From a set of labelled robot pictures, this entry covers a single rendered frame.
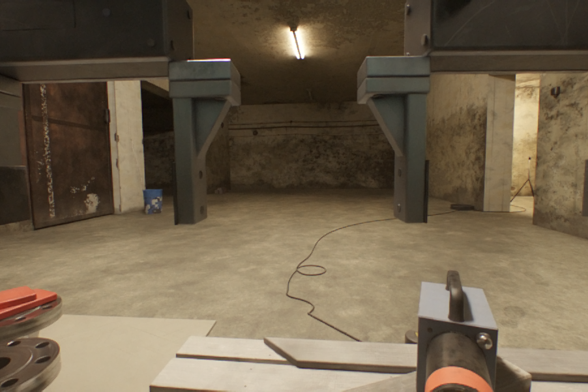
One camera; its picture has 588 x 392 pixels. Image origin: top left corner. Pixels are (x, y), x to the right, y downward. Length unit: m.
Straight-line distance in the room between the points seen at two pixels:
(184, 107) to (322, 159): 10.55
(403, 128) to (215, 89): 0.12
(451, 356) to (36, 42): 0.64
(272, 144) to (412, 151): 10.76
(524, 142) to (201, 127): 8.85
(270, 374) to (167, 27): 0.86
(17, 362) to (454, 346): 0.94
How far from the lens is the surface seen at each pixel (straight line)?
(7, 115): 0.30
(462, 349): 0.66
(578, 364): 1.19
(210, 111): 0.21
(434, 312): 0.72
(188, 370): 1.01
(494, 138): 5.75
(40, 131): 4.87
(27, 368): 0.98
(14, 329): 1.26
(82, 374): 1.38
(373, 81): 0.20
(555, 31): 0.24
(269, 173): 10.93
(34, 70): 0.28
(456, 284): 0.74
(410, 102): 0.21
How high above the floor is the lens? 0.69
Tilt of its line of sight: 5 degrees down
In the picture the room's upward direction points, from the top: 1 degrees counter-clockwise
